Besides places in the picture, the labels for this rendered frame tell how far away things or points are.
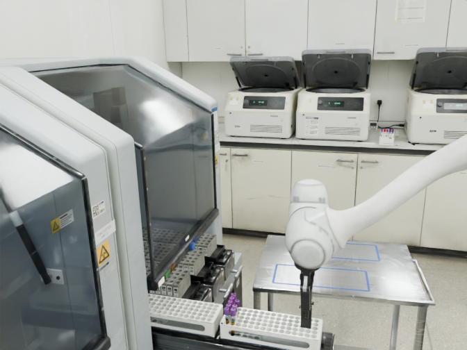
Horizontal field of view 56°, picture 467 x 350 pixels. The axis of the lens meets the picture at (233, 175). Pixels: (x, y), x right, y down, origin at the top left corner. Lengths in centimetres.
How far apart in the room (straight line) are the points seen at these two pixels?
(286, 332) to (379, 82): 300
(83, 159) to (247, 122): 265
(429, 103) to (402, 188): 245
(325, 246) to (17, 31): 200
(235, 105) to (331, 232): 268
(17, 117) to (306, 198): 70
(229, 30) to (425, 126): 173
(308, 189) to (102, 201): 51
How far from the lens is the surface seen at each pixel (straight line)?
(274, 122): 351
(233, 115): 359
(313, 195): 113
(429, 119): 348
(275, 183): 364
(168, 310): 145
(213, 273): 172
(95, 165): 105
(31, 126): 107
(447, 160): 116
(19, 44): 256
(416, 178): 111
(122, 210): 117
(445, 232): 375
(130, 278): 126
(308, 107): 348
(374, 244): 199
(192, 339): 143
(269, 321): 139
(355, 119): 345
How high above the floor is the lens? 168
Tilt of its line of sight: 17 degrees down
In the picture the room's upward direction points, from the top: 1 degrees counter-clockwise
